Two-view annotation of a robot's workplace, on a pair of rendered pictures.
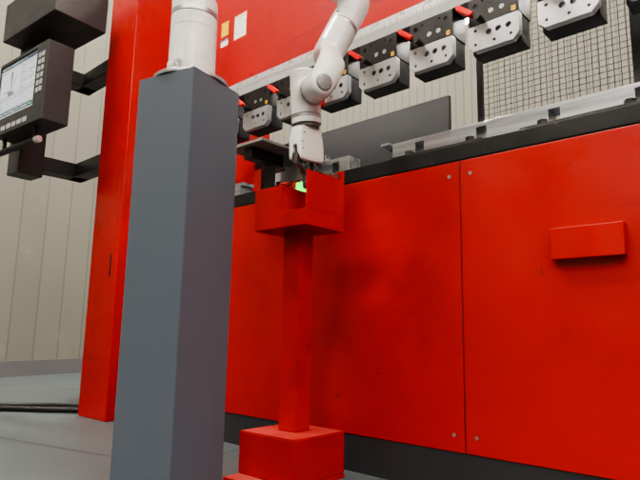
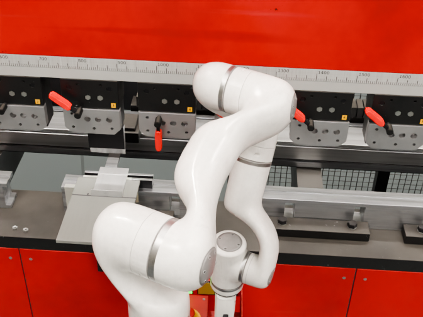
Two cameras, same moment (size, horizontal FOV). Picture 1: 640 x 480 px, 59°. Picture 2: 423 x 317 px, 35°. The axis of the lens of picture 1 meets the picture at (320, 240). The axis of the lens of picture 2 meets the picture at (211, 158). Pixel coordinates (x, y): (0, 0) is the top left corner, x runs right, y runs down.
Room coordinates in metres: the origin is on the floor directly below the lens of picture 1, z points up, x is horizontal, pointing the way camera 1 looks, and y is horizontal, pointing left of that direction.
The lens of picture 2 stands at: (0.63, 0.84, 2.23)
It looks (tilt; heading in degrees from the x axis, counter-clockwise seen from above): 37 degrees down; 320
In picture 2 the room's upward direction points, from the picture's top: 2 degrees clockwise
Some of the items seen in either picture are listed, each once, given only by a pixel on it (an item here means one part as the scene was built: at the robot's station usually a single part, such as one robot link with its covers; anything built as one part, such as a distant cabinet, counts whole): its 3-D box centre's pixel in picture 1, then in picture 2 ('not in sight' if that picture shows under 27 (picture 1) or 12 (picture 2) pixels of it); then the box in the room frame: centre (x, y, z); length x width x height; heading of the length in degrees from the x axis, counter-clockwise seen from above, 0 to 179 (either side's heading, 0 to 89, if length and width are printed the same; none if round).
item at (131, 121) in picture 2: not in sight; (118, 139); (2.13, -0.04, 1.01); 0.26 x 0.12 x 0.05; 138
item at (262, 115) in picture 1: (263, 110); (19, 95); (2.16, 0.24, 1.26); 0.15 x 0.09 x 0.17; 48
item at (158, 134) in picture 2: not in sight; (158, 133); (1.85, 0.00, 1.20); 0.04 x 0.02 x 0.10; 138
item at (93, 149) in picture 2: not in sight; (106, 139); (2.01, 0.07, 1.13); 0.10 x 0.02 x 0.10; 48
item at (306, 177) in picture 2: not in sight; (304, 160); (1.88, -0.63, 0.81); 0.64 x 0.08 x 0.14; 138
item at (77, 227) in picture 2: (272, 153); (100, 209); (1.90, 0.17, 1.00); 0.26 x 0.18 x 0.01; 138
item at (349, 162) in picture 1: (312, 180); (129, 196); (1.97, 0.03, 0.92); 0.39 x 0.06 x 0.10; 48
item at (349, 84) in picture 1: (338, 83); (168, 103); (1.89, -0.06, 1.26); 0.15 x 0.09 x 0.17; 48
